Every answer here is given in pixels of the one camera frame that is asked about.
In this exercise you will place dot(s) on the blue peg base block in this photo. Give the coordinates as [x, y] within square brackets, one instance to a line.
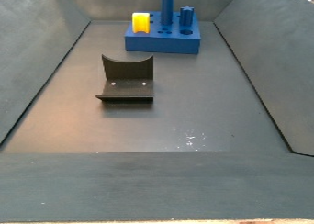
[167, 39]

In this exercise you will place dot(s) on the yellow rounded peg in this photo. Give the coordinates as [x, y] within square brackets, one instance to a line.
[140, 22]

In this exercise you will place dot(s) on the blue star peg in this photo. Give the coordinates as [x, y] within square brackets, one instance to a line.
[186, 15]

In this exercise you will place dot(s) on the tall blue cylinder peg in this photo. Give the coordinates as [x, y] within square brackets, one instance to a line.
[166, 12]

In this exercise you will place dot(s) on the black curved cradle stand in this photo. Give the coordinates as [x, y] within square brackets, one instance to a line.
[128, 80]

